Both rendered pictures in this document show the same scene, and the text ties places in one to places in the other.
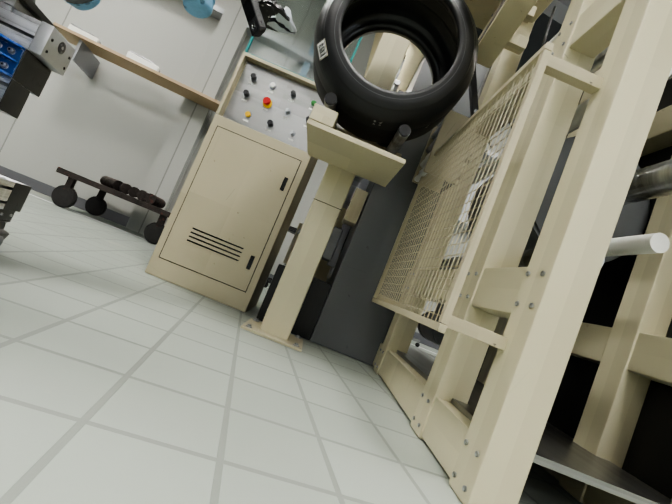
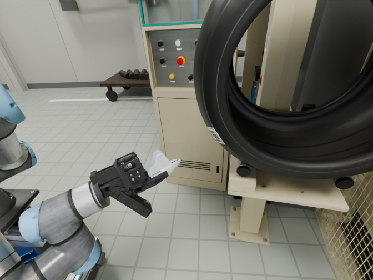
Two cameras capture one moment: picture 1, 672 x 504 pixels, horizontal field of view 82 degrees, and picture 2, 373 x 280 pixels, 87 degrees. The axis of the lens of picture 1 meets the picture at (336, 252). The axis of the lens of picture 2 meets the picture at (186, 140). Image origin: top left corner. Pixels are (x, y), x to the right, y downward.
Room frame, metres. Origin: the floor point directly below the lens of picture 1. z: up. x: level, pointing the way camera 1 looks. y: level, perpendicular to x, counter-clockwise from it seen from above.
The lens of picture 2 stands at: (0.82, 0.24, 1.34)
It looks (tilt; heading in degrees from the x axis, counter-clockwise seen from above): 34 degrees down; 18
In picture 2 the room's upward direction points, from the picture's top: 4 degrees counter-clockwise
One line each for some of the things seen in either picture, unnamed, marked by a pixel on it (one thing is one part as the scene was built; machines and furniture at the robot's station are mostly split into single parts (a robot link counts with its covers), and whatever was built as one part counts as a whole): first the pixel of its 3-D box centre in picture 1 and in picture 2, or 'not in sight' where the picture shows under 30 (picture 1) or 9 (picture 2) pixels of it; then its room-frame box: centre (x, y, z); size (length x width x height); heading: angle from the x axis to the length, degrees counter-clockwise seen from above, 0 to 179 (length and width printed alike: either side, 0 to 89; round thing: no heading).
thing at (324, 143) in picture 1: (351, 156); (277, 165); (1.50, 0.09, 0.80); 0.37 x 0.36 x 0.02; 92
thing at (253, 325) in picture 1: (274, 332); (248, 223); (1.75, 0.12, 0.01); 0.27 x 0.27 x 0.02; 2
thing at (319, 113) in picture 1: (322, 133); (242, 154); (1.49, 0.23, 0.83); 0.36 x 0.09 x 0.06; 2
